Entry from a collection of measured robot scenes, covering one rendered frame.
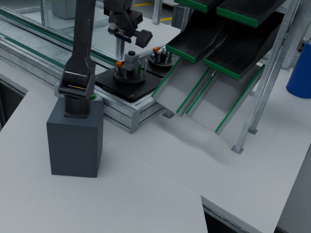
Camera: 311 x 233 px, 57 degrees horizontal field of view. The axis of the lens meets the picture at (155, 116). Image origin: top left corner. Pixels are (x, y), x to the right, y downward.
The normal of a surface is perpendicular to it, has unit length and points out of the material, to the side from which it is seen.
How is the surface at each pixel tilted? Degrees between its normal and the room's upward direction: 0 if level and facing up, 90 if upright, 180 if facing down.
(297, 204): 90
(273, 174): 0
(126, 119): 90
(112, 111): 90
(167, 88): 45
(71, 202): 0
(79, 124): 0
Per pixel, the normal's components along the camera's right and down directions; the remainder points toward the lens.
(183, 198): 0.13, -0.82
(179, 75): -0.41, -0.36
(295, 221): -0.58, 0.40
